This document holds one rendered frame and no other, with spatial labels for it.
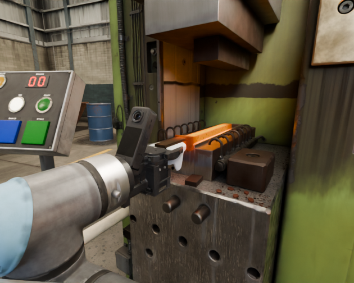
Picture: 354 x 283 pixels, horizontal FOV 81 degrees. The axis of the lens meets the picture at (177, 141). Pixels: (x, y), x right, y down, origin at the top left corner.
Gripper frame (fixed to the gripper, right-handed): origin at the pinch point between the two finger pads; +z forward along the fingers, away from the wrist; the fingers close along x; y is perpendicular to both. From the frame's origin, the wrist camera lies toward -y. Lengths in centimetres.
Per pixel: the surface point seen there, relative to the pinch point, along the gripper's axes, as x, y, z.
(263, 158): 18.1, 2.8, 7.4
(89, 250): -99, 101, 32
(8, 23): -899, -247, 295
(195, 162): 3.0, 5.3, 3.0
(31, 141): -43.1, 2.5, -14.7
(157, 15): -8.4, -30.2, 3.1
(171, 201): 1.6, 12.5, -5.8
